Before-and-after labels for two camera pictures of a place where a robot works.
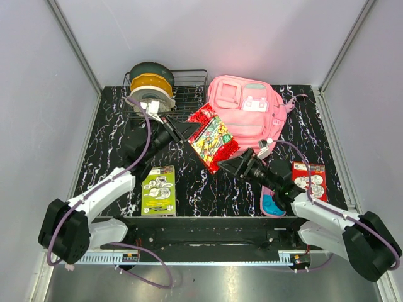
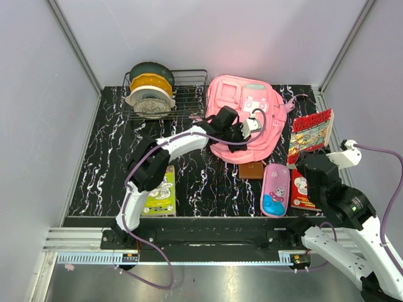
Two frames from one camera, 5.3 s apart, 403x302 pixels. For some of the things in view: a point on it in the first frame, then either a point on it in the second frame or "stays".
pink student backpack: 252,111 stays
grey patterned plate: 165,107 stays
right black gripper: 237,167 → 300,165
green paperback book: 158,192 stays
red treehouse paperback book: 212,142 → 310,132
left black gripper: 180,131 → 237,147
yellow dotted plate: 148,79 stays
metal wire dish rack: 191,91 stays
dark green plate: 149,67 stays
